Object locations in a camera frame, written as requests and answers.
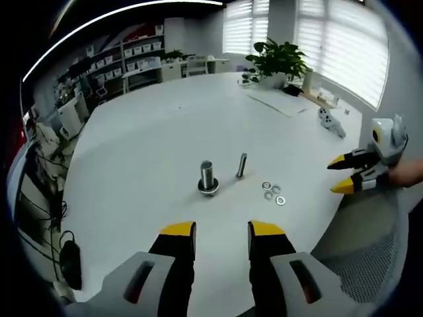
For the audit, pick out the shelf of white storage bins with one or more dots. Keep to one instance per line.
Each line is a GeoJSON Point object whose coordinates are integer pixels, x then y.
{"type": "Point", "coordinates": [138, 49]}

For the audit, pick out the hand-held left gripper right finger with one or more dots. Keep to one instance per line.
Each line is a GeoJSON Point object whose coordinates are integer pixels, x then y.
{"type": "Point", "coordinates": [274, 264]}

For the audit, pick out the wooden board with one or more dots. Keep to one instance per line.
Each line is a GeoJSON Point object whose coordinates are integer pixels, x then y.
{"type": "Point", "coordinates": [317, 97]}

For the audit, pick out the black power adapter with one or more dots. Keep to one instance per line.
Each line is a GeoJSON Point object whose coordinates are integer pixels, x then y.
{"type": "Point", "coordinates": [71, 264]}

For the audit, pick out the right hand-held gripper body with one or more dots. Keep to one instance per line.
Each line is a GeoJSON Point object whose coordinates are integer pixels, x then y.
{"type": "Point", "coordinates": [388, 142]}

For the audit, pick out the small distant potted plant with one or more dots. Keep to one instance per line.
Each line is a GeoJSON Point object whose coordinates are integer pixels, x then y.
{"type": "Point", "coordinates": [173, 56]}

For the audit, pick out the white game controller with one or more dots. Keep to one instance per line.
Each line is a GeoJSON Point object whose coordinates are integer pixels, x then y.
{"type": "Point", "coordinates": [325, 119]}

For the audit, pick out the low white cabinet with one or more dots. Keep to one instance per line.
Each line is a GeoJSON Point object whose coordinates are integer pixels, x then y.
{"type": "Point", "coordinates": [198, 67]}

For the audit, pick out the small trailing potted plant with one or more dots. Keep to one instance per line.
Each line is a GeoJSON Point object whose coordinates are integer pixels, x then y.
{"type": "Point", "coordinates": [249, 79]}

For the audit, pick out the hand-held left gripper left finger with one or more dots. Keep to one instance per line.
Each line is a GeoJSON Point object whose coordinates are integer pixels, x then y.
{"type": "Point", "coordinates": [172, 264]}

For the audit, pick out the grey mesh office chair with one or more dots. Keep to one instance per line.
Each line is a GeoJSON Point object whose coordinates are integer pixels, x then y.
{"type": "Point", "coordinates": [363, 264]}

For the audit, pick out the white rolling cabinet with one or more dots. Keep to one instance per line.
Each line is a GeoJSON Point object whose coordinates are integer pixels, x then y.
{"type": "Point", "coordinates": [72, 115]}

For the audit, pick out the large potted plant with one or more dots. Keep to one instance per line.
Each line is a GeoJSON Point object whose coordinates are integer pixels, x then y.
{"type": "Point", "coordinates": [281, 59]}

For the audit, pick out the white window blinds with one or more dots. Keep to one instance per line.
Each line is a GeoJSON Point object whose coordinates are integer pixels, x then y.
{"type": "Point", "coordinates": [347, 49]}

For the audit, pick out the white cylinder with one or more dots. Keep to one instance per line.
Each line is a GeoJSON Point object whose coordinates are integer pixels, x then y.
{"type": "Point", "coordinates": [308, 82]}

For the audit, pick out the thin steel threaded stud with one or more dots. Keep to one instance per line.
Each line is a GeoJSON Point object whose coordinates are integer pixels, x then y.
{"type": "Point", "coordinates": [242, 163]}

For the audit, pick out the thick steel threaded stud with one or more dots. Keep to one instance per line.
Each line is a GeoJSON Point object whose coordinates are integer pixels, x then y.
{"type": "Point", "coordinates": [207, 171]}

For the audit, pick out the large steel washer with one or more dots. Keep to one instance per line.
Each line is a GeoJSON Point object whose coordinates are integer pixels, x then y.
{"type": "Point", "coordinates": [216, 188]}

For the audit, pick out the curved ceiling light strip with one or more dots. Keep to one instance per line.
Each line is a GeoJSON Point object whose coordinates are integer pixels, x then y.
{"type": "Point", "coordinates": [99, 21]}

